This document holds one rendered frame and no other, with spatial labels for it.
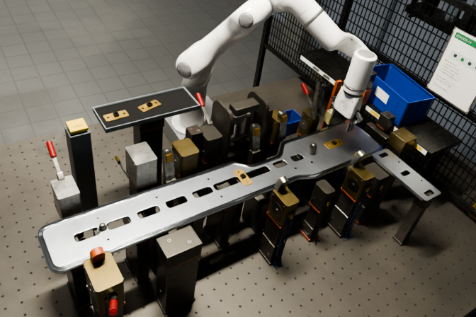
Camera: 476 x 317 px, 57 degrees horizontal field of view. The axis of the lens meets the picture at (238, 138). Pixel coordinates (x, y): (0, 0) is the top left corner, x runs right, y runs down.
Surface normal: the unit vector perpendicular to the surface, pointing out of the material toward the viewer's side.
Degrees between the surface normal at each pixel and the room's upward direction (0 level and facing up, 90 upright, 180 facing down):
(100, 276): 0
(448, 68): 90
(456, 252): 0
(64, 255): 0
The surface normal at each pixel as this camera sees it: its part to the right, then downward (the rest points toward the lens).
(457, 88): -0.84, 0.26
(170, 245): 0.13, -0.76
